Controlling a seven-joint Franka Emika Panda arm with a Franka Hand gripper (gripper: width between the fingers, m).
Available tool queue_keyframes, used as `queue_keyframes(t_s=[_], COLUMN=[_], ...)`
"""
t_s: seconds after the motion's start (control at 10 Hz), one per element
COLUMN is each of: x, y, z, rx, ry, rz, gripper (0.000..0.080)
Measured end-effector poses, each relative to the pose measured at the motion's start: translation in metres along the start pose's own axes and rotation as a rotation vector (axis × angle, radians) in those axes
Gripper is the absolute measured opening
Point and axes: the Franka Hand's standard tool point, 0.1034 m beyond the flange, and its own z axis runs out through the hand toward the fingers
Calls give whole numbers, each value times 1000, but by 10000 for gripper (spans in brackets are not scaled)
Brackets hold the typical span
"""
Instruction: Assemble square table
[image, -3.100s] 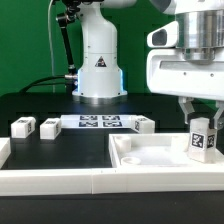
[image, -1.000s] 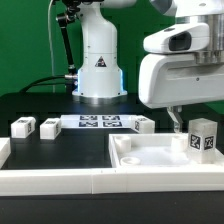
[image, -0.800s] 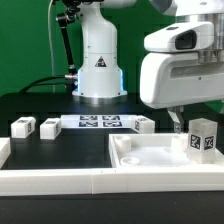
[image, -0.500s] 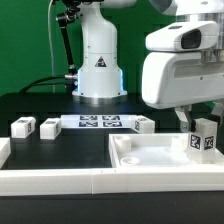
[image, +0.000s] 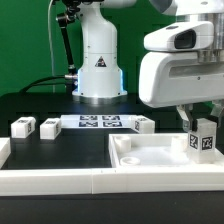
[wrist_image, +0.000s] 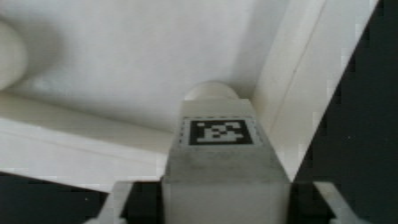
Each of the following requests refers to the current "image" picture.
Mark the white marker base plate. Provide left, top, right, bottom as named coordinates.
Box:
left=61, top=115, right=132, bottom=129

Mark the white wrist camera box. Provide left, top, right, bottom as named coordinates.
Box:
left=144, top=21, right=214, bottom=52

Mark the white square table top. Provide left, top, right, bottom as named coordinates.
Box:
left=108, top=132, right=224, bottom=169

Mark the white U-shaped obstacle fence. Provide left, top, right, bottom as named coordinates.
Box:
left=0, top=134, right=224, bottom=197

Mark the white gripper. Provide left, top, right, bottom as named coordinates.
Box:
left=139, top=52, right=224, bottom=132

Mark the black cable bundle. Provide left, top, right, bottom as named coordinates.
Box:
left=19, top=75, right=80, bottom=94

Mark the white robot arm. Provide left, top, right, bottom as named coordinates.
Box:
left=73, top=0, right=224, bottom=130

